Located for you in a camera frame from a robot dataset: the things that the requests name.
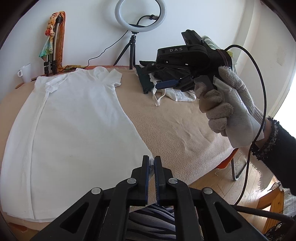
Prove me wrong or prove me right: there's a cream white garment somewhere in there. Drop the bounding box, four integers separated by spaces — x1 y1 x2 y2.
149 74 196 106

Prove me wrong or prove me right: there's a white t-shirt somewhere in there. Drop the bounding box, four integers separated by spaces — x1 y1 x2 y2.
1 67 151 221

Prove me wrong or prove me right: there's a black sleeved forearm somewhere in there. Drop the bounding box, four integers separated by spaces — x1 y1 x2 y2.
251 117 295 195

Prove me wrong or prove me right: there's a striped dark clothing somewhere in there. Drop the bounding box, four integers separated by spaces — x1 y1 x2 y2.
125 204 176 240

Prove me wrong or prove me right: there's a grey knitted gloved hand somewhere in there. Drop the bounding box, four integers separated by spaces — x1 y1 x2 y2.
195 66 263 137

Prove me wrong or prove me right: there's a dark folded garment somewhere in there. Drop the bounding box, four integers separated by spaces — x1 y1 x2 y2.
134 61 166 94

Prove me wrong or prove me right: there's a black mini tripod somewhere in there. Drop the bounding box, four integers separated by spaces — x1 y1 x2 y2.
113 32 138 70

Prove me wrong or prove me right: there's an orange chair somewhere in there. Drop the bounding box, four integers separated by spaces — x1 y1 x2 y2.
216 148 247 181

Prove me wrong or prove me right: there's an orange patterned cloth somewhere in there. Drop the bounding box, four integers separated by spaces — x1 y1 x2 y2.
43 11 92 76

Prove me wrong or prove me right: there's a folded grey tripod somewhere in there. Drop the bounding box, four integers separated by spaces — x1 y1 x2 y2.
40 13 63 76

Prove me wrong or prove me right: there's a colourful braided scarf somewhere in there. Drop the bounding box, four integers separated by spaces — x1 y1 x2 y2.
39 12 60 62

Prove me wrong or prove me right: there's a white ceramic mug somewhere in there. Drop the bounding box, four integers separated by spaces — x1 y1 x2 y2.
17 63 31 83

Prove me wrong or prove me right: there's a white ring light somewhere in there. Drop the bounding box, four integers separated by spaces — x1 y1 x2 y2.
114 0 167 33

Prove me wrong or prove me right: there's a black ring light cable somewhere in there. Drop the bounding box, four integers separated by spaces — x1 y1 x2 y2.
83 29 129 70

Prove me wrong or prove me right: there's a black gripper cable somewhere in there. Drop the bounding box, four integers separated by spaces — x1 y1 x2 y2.
223 44 296 227

